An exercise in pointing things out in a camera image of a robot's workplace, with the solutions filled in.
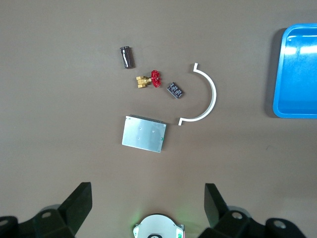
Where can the blue plastic tray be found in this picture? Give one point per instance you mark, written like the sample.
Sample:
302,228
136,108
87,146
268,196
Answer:
297,86

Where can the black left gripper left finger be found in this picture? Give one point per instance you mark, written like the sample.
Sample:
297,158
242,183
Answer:
76,205

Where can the white curved plastic bracket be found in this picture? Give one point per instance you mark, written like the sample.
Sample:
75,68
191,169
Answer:
213,95

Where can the brown table mat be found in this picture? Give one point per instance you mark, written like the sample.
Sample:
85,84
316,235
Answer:
62,99

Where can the black capacitor white print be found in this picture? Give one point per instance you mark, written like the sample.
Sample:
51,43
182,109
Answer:
175,90

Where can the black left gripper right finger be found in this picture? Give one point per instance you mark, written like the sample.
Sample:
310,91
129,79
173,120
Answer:
215,205

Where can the silver metal box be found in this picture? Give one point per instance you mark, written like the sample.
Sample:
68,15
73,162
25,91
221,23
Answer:
143,134

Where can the glossy dark brown capacitor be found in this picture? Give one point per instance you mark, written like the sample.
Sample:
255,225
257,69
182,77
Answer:
127,58

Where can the brass valve red wheel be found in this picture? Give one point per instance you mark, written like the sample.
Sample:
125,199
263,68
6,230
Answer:
143,81

